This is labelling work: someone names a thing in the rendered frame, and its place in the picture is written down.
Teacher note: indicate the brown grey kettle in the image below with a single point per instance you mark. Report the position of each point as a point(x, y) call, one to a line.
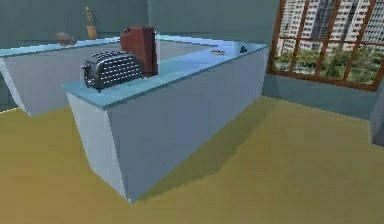
point(65, 38)

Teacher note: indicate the small flat grey dish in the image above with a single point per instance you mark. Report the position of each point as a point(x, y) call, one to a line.
point(217, 52)

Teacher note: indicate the blue grey kitchen counter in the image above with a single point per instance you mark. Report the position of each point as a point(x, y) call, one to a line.
point(173, 123)

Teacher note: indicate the grey blue cabinet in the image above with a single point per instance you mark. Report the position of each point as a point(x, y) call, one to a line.
point(377, 120)

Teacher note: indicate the dark red coffee machine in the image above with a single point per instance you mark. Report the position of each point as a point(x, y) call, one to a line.
point(141, 46)

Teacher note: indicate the black dotted toaster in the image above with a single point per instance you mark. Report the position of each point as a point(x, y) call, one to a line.
point(111, 69)

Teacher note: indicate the small dark green object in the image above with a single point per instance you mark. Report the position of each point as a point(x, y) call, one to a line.
point(243, 49)

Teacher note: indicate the brown framed window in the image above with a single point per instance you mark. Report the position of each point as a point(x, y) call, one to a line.
point(328, 41)

